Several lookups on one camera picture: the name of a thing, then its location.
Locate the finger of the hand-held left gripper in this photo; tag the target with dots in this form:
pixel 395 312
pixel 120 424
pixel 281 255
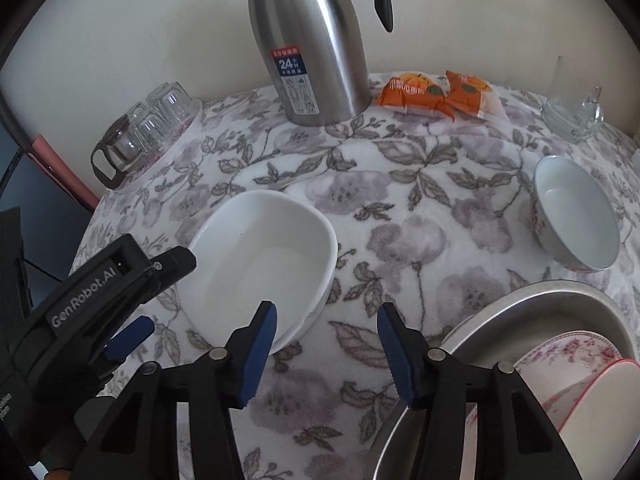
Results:
pixel 170 265
pixel 130 337

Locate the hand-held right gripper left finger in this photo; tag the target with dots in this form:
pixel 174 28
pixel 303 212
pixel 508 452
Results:
pixel 257 355

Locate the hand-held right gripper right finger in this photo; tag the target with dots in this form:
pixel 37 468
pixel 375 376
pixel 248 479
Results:
pixel 400 355

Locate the white square bowl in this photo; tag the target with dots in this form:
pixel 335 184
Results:
pixel 260 260

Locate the stainless steel basin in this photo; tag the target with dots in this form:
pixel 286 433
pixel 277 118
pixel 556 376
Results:
pixel 525 310

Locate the pink floral plate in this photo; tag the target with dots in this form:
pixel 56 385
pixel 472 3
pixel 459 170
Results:
pixel 565 350

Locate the strawberry print bowl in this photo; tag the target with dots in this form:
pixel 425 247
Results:
pixel 600 410

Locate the clear plastic tray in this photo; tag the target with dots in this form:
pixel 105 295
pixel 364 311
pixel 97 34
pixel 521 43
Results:
pixel 177 145

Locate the dark panel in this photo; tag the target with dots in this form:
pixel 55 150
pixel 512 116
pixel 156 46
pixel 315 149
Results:
pixel 45 230

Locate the upturned clear glass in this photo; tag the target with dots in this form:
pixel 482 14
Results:
pixel 170 105
pixel 152 135
pixel 137 117

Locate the grey floral tablecloth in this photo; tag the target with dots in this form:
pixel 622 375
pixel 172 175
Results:
pixel 400 210

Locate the pink board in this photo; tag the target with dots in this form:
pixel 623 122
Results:
pixel 60 170

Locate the white round bowl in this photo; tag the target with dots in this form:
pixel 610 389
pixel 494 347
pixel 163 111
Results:
pixel 580 220

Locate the orange snack packet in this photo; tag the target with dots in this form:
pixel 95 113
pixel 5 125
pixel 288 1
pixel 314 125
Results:
pixel 472 90
pixel 415 92

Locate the stainless steel thermos jug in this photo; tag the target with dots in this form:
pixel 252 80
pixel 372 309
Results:
pixel 310 35

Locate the tall clear drinking glass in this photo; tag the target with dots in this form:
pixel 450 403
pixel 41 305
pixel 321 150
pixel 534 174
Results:
pixel 560 80

